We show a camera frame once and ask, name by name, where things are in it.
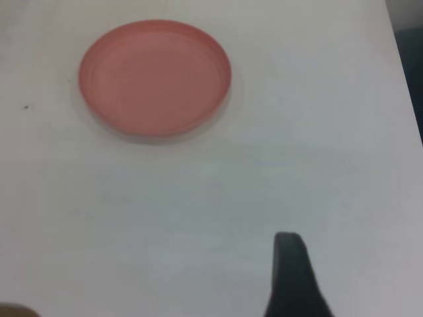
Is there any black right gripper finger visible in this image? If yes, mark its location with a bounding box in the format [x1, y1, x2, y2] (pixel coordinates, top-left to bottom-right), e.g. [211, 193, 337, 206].
[264, 231, 335, 317]

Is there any pink round plate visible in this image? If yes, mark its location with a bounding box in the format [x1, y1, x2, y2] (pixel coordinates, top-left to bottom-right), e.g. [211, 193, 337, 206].
[78, 19, 233, 137]

